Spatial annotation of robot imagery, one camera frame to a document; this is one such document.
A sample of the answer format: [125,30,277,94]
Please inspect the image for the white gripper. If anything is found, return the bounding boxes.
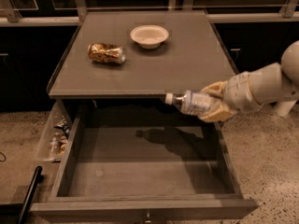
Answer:
[198,72,254,122]

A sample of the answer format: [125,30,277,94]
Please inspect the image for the blue plastic water bottle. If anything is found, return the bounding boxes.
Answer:
[165,91,214,116]

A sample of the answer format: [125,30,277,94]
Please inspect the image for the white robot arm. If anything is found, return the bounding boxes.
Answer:
[198,41,299,122]

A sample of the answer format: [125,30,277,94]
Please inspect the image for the grey cabinet with top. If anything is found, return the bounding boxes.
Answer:
[46,10,247,129]

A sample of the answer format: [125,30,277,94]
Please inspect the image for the open grey top drawer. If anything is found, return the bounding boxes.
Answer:
[31,105,258,223]

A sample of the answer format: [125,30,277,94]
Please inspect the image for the white paper bowl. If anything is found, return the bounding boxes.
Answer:
[130,25,169,49]

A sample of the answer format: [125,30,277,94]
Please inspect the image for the crushed gold soda can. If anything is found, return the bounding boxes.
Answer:
[88,43,126,64]

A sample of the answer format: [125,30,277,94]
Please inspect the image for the small bottles in bin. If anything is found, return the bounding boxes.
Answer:
[50,118,71,158]

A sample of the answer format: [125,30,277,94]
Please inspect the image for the clear plastic bin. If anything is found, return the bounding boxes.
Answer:
[36,104,64,162]

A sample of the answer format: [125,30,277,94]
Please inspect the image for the black bar handle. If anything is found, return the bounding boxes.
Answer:
[17,166,44,224]

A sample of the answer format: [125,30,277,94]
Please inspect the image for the metal railing frame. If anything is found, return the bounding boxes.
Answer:
[0,0,299,26]

